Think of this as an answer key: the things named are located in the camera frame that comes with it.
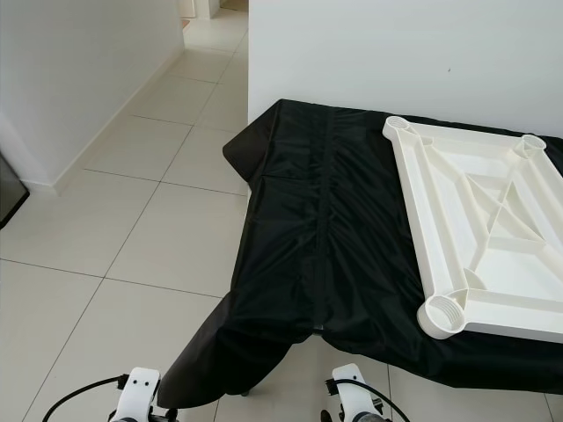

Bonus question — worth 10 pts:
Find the black table cloth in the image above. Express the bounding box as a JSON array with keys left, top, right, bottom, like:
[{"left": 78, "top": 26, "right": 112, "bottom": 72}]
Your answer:
[{"left": 157, "top": 98, "right": 563, "bottom": 410}]

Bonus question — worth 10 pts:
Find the dark grey bin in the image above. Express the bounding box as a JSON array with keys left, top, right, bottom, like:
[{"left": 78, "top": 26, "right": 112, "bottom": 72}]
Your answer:
[{"left": 0, "top": 154, "right": 29, "bottom": 229}]

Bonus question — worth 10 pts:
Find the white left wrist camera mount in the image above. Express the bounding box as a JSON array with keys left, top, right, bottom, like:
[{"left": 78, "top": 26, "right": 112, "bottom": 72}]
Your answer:
[{"left": 121, "top": 367, "right": 161, "bottom": 422}]

